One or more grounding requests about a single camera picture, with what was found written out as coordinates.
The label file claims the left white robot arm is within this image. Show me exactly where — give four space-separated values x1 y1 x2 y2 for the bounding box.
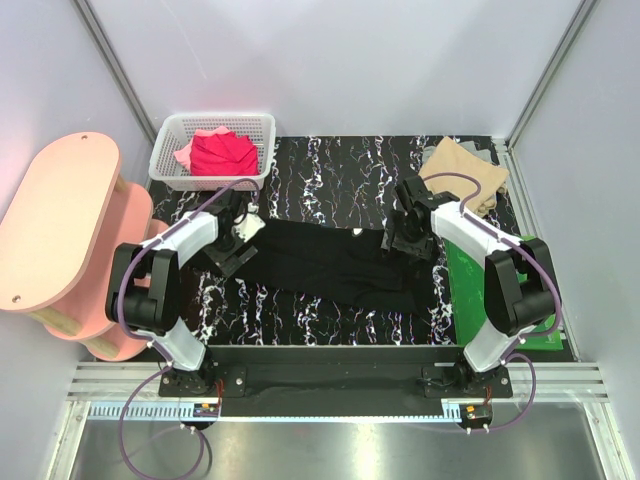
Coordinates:
105 190 265 396

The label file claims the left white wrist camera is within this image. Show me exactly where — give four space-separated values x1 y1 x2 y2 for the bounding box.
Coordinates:
234 203 265 242

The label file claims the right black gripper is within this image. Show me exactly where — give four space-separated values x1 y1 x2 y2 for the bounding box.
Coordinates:
380 209 434 265

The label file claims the pink t-shirt in basket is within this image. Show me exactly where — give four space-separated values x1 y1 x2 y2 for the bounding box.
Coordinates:
174 126 230 171

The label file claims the white plastic basket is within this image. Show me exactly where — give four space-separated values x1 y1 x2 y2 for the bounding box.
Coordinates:
149 112 276 191

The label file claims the beige folded t-shirt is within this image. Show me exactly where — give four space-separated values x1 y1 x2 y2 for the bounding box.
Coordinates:
418 137 509 218

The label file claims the red t-shirt in basket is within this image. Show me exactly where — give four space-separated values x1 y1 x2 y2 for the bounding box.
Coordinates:
190 131 259 177

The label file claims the pink tiered shelf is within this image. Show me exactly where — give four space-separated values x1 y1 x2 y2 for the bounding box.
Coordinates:
1 132 168 362

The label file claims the black daisy t-shirt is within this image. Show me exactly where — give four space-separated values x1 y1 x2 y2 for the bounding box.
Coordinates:
233 219 437 316

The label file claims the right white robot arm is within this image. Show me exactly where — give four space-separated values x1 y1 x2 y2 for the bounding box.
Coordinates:
382 176 562 397

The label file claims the black marble table mat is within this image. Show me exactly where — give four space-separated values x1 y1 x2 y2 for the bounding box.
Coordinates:
181 135 457 346

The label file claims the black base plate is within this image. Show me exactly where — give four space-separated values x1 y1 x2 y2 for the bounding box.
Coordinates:
159 346 513 421

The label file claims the green cutting mat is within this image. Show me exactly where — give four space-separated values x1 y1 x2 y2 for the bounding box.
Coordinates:
444 240 563 351

